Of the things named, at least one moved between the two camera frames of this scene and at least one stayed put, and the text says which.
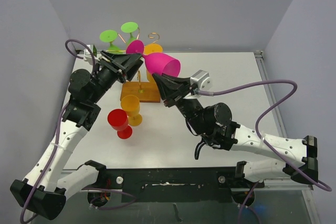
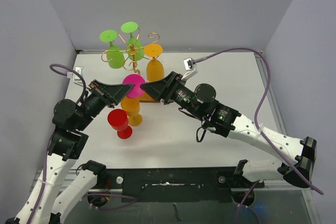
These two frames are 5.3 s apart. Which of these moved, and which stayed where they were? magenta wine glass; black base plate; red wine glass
Moved: magenta wine glass
Stayed: black base plate; red wine glass
